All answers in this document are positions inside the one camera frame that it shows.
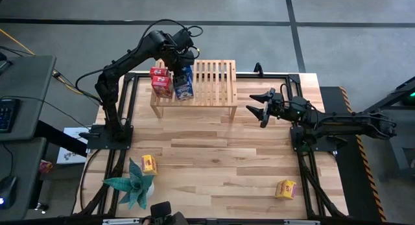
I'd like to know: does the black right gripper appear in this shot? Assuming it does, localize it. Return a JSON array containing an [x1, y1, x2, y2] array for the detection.
[[245, 88, 286, 128]]

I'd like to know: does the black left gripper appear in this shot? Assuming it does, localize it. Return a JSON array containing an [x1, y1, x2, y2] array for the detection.
[[168, 49, 196, 87]]

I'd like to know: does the red Froot Loops cereal box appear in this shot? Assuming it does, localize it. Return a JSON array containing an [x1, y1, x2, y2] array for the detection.
[[151, 75, 174, 99], [149, 66, 169, 78]]

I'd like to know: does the yellow Corn Pops cereal box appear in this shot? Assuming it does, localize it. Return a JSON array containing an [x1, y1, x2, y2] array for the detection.
[[274, 179, 297, 200], [141, 154, 159, 176]]

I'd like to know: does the wooden slatted shelf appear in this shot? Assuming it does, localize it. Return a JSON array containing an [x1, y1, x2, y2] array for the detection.
[[150, 58, 239, 122]]

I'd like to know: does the teal artificial plant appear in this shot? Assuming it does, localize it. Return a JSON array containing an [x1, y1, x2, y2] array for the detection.
[[102, 157, 156, 210]]

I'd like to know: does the black hazard-striped mat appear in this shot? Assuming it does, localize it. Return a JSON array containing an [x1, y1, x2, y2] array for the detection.
[[319, 86, 387, 223]]

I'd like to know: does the white paper sheet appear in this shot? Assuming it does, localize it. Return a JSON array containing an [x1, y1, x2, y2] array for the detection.
[[56, 126, 90, 165]]

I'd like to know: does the grey desk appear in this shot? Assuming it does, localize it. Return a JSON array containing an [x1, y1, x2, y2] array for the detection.
[[0, 55, 57, 141], [0, 137, 48, 221]]

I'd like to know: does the pink object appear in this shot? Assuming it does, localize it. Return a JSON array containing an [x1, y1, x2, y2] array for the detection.
[[38, 160, 54, 174]]

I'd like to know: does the black keyboard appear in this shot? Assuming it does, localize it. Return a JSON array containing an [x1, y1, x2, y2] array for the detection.
[[0, 98, 20, 134]]

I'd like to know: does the black computer mouse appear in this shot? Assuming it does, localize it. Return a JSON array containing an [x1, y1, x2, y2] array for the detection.
[[0, 175, 18, 209]]

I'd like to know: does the black aluminium table frame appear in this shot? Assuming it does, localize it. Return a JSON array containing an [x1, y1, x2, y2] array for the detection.
[[76, 71, 350, 219]]

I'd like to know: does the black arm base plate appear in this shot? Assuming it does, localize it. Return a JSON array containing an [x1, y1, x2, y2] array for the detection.
[[290, 126, 338, 153], [86, 124, 134, 150]]

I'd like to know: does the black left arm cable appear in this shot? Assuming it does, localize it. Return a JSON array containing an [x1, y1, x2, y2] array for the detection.
[[129, 18, 204, 57]]

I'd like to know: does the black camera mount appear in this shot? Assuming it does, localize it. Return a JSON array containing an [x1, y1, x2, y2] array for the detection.
[[142, 201, 189, 225]]

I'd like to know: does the black neighbouring rig frame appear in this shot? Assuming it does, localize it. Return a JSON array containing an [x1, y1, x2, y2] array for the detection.
[[366, 76, 415, 180]]

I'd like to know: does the yellow cable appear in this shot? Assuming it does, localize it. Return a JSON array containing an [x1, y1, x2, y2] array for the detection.
[[0, 28, 84, 95]]

